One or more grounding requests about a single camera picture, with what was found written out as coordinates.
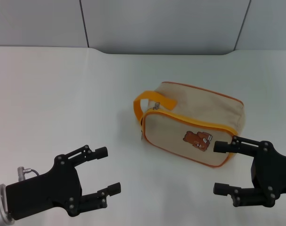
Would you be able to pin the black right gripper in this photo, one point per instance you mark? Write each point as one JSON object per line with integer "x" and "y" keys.
{"x": 274, "y": 171}

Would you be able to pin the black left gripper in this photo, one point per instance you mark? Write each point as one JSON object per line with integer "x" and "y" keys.
{"x": 46, "y": 190}

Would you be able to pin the silver zipper pull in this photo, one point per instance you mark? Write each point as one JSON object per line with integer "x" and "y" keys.
{"x": 141, "y": 135}
{"x": 157, "y": 106}

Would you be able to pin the beige food bag orange trim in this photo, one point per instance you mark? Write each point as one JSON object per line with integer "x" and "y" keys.
{"x": 180, "y": 122}

